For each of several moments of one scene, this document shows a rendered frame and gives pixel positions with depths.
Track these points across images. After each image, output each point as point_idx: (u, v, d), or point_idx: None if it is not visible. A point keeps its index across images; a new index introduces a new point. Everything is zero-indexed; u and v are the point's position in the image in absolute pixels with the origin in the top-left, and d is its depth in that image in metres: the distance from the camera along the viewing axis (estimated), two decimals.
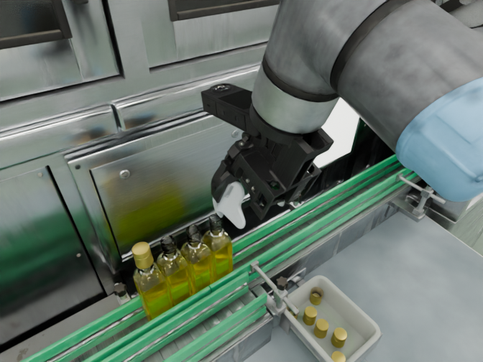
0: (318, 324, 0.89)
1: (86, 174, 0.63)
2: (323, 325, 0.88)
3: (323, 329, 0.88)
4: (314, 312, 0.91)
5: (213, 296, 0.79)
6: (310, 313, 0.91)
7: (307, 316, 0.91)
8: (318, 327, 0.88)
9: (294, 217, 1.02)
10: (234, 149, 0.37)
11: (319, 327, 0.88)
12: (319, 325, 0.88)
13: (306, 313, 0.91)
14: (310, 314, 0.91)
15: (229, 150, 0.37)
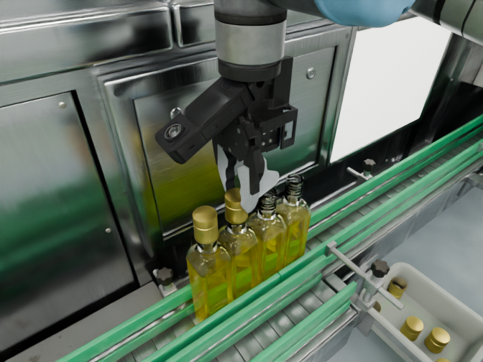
0: (409, 322, 0.69)
1: (129, 105, 0.44)
2: (415, 324, 0.69)
3: (417, 329, 0.68)
4: (237, 190, 0.49)
5: (286, 285, 0.59)
6: (239, 195, 0.48)
7: None
8: (410, 326, 0.69)
9: (365, 192, 0.83)
10: (250, 131, 0.38)
11: (412, 327, 0.69)
12: (411, 325, 0.69)
13: (240, 200, 0.47)
14: None
15: (249, 135, 0.38)
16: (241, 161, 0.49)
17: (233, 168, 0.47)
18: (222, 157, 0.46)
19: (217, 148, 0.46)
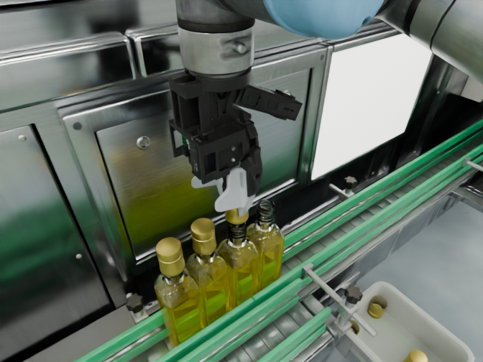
0: None
1: (90, 138, 0.43)
2: None
3: None
4: (204, 220, 0.48)
5: (259, 310, 0.59)
6: (205, 225, 0.47)
7: (210, 233, 0.47)
8: None
9: (346, 209, 0.82)
10: None
11: None
12: None
13: (205, 232, 0.47)
14: (208, 226, 0.47)
15: None
16: (229, 197, 0.43)
17: (237, 186, 0.44)
18: None
19: (255, 171, 0.42)
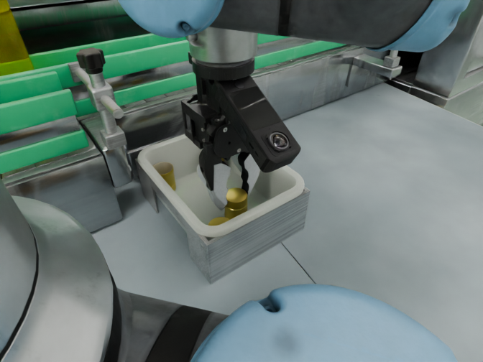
0: None
1: None
2: None
3: None
4: None
5: None
6: None
7: None
8: None
9: None
10: None
11: None
12: None
13: None
14: None
15: None
16: None
17: (221, 178, 0.46)
18: (222, 172, 0.43)
19: (213, 170, 0.42)
